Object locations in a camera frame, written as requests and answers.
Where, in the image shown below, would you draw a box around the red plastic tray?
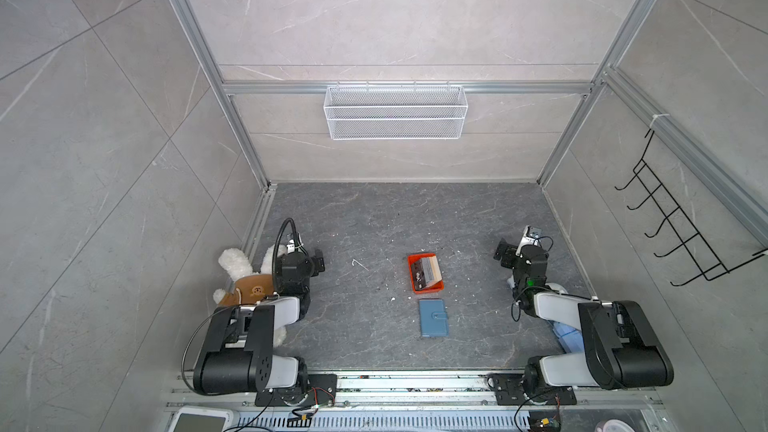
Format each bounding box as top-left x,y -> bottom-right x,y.
407,253 -> 444,294

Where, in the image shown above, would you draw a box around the blue leather card holder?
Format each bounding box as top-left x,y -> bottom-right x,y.
418,299 -> 449,338

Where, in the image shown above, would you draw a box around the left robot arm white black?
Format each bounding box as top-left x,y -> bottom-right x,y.
185,245 -> 325,404

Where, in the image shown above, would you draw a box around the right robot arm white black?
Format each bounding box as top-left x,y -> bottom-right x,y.
494,237 -> 674,396

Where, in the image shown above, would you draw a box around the round mint alarm clock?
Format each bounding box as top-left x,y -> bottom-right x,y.
547,282 -> 567,294

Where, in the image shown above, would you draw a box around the white plush bunny toy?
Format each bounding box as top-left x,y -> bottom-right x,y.
212,244 -> 289,349

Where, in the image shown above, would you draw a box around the blue toy figure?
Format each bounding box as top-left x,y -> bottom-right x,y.
551,322 -> 584,354

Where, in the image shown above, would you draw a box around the white tablet device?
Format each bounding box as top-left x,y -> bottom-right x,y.
167,406 -> 240,432

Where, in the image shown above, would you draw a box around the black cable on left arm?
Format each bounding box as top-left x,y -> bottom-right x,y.
179,217 -> 301,394

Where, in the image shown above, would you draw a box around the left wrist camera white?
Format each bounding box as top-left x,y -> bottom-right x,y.
286,239 -> 305,254

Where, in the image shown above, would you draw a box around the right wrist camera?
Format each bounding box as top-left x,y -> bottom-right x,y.
518,225 -> 542,248

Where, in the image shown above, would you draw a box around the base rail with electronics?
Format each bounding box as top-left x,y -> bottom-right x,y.
154,370 -> 675,431

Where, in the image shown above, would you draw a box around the white wire mesh basket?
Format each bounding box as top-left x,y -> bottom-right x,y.
323,85 -> 469,141

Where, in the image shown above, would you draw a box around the black wire hook rack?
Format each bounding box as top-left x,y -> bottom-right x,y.
614,129 -> 767,288

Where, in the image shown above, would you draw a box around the aluminium frame rails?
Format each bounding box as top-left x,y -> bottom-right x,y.
169,0 -> 767,244

